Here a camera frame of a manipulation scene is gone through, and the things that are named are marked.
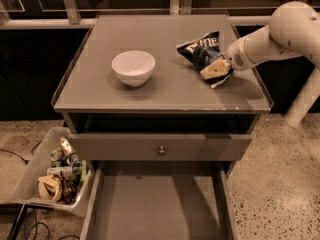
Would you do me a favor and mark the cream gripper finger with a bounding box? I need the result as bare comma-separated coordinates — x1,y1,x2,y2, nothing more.
200,59,233,80

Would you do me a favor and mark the blue chip bag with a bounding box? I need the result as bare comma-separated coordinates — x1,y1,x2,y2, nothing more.
177,31,233,89

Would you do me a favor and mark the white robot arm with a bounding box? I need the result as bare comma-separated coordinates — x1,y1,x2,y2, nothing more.
200,1,320,80

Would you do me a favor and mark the grey drawer cabinet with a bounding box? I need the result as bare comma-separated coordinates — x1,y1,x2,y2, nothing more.
50,14,275,182

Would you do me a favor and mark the round metal drawer knob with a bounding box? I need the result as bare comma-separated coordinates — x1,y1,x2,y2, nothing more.
158,146,166,156

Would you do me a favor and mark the grey top drawer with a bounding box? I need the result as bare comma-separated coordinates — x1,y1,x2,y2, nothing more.
70,133,252,161

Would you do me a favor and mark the open grey middle drawer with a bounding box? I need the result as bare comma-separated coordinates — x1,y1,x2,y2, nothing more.
80,162,238,240

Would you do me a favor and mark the white ceramic bowl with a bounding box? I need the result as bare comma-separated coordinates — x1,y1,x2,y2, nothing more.
111,51,155,87

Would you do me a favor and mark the green item in bin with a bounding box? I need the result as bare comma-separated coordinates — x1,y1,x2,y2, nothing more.
78,160,87,187

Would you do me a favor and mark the crushed can upper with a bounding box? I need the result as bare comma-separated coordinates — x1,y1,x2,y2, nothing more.
59,137,80,165

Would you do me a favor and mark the white can in bin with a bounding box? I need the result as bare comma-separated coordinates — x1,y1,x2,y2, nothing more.
47,166,76,180

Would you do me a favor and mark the clear plastic bin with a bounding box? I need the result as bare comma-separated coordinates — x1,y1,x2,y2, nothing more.
8,127,94,217

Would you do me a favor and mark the metal window frame rail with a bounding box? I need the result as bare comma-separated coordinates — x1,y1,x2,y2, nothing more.
1,0,319,29

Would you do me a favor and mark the black cable on floor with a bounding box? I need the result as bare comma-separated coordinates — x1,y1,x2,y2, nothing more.
0,139,43,166

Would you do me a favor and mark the blue cable on floor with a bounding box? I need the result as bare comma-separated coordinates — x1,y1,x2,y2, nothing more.
25,207,81,240

